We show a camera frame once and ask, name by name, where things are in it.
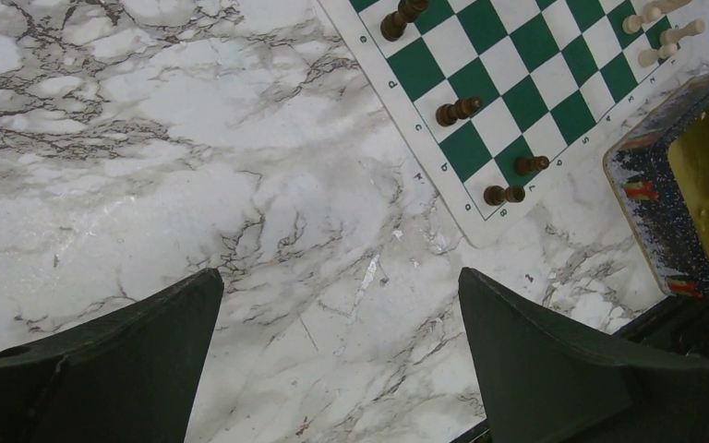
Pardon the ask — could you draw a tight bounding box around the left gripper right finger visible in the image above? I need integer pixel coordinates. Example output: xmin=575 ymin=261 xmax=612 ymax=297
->
xmin=457 ymin=266 xmax=709 ymax=443

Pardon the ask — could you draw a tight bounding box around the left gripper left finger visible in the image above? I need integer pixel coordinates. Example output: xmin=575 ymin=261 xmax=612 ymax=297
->
xmin=0 ymin=268 xmax=224 ymax=442

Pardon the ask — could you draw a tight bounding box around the dark chess piece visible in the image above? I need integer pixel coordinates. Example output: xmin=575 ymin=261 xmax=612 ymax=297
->
xmin=435 ymin=96 xmax=484 ymax=126
xmin=483 ymin=186 xmax=526 ymax=206
xmin=513 ymin=156 xmax=550 ymax=176
xmin=380 ymin=0 xmax=430 ymax=42

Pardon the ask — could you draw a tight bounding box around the green white chess board mat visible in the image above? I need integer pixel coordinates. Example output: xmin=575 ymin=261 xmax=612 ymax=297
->
xmin=322 ymin=0 xmax=693 ymax=248

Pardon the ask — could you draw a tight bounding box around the white chess pieces group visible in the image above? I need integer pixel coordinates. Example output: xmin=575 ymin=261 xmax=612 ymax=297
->
xmin=621 ymin=0 xmax=706 ymax=67

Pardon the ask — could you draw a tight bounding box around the empty gold tin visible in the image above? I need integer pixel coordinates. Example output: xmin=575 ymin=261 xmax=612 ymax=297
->
xmin=603 ymin=73 xmax=709 ymax=300

